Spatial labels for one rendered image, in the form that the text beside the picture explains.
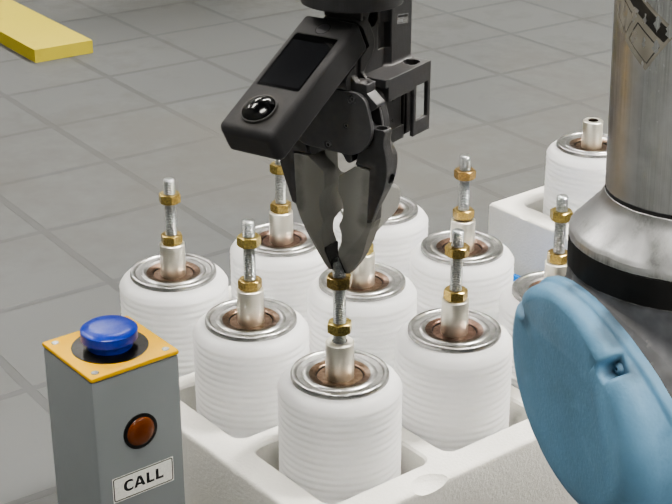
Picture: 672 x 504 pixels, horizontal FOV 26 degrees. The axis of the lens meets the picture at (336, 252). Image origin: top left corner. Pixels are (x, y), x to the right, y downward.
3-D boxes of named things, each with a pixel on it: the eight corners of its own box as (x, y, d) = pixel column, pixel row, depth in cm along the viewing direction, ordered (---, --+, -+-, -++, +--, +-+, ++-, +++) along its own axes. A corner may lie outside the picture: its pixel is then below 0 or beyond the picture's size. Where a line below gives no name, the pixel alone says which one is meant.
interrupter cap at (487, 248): (407, 259, 132) (407, 252, 131) (439, 230, 138) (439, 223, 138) (486, 275, 129) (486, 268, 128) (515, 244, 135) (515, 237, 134)
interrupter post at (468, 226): (444, 254, 133) (445, 221, 131) (454, 245, 135) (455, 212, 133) (469, 259, 132) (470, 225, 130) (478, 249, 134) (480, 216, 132)
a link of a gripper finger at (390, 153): (399, 220, 104) (397, 101, 100) (387, 227, 102) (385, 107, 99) (344, 209, 106) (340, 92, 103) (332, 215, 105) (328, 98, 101)
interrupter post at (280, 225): (263, 243, 135) (262, 210, 134) (282, 236, 137) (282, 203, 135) (280, 250, 133) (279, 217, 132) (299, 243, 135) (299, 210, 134)
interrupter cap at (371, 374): (283, 360, 114) (283, 352, 114) (377, 351, 115) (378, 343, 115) (298, 408, 107) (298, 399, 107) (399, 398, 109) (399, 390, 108)
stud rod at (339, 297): (336, 354, 110) (335, 263, 107) (331, 348, 111) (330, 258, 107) (348, 351, 110) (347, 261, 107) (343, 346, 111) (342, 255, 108)
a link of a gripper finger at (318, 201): (369, 247, 112) (374, 134, 108) (326, 274, 107) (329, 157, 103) (336, 237, 113) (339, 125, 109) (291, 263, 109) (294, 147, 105)
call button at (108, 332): (149, 354, 102) (148, 328, 101) (99, 371, 100) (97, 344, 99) (120, 333, 105) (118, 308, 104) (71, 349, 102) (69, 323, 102)
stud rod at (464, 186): (456, 235, 132) (459, 157, 129) (457, 231, 133) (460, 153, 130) (467, 236, 132) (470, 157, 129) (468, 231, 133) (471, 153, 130)
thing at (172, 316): (122, 432, 138) (110, 259, 131) (220, 417, 141) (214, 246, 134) (140, 486, 130) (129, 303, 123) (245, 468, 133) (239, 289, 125)
